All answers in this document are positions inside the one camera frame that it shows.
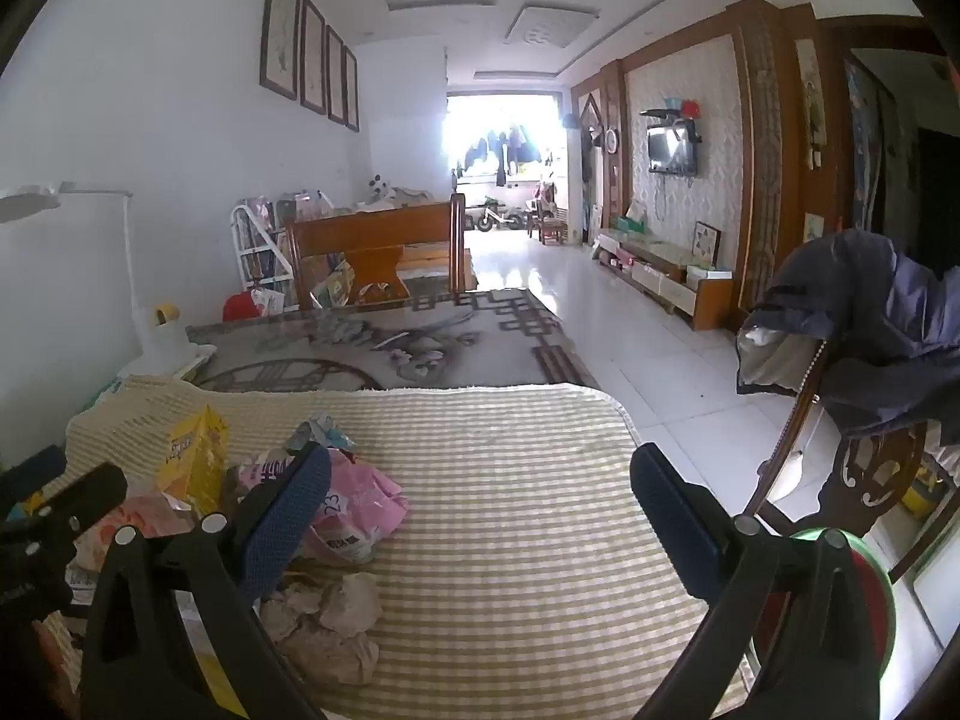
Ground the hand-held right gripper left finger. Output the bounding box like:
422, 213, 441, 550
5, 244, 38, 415
81, 444, 333, 720

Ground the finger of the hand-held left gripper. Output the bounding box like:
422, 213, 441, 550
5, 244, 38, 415
0, 445, 68, 503
32, 462, 128, 542

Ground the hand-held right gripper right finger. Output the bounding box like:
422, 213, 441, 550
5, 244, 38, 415
630, 442, 893, 720

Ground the pink plastic wrapper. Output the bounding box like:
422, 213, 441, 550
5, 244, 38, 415
298, 450, 410, 565

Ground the blue silver snack wrapper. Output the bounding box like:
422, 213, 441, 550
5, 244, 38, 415
288, 414, 355, 460

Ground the yellow cardboard box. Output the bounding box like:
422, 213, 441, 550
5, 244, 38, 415
155, 405, 230, 520

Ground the red bin with green rim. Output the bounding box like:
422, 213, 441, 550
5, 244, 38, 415
750, 527, 898, 691

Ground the white pink printed wrapper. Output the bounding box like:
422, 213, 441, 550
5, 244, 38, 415
225, 450, 302, 512

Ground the peach printed wrapper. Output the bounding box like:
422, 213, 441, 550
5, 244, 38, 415
73, 491, 197, 580

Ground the crumpled tissue paper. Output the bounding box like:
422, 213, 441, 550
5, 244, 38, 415
259, 571, 385, 640
280, 624, 380, 688

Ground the beige striped table mat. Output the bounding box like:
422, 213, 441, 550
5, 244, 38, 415
64, 375, 751, 720

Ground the white desk lamp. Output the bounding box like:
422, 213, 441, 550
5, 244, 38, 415
0, 181, 220, 385

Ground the carved wooden chair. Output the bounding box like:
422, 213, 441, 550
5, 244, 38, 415
741, 336, 942, 587

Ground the grey patterned tablecloth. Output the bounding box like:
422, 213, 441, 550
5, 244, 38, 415
186, 287, 601, 392

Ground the wooden television cabinet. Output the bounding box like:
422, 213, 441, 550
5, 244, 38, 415
591, 229, 741, 332

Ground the yellow plastic container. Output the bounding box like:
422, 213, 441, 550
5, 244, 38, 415
898, 463, 940, 520

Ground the small framed picture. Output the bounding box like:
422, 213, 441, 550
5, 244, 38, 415
691, 220, 723, 268

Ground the navy padded jacket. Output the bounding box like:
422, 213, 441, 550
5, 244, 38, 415
733, 228, 960, 442

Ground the wooden sofa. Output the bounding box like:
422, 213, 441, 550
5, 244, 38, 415
285, 193, 479, 310

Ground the small wooden chair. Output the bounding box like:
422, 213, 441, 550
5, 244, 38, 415
535, 202, 569, 248

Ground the white balance bike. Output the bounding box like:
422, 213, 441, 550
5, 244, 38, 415
475, 196, 527, 233

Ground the hanging laundry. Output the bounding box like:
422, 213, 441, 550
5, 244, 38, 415
450, 126, 550, 188

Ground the square ceiling light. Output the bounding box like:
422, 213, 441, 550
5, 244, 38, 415
503, 3, 602, 50

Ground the white wire rack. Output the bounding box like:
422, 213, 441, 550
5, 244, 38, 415
229, 199, 295, 295

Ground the wall television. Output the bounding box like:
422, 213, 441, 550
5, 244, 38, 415
646, 124, 700, 178

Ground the wall shelf with items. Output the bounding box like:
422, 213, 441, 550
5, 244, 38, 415
639, 96, 704, 143

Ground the framed wall picture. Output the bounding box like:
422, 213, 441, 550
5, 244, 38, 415
299, 0, 328, 116
324, 25, 347, 125
259, 0, 302, 101
342, 45, 362, 133

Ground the hanging wall scroll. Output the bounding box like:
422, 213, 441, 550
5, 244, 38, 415
793, 37, 828, 170

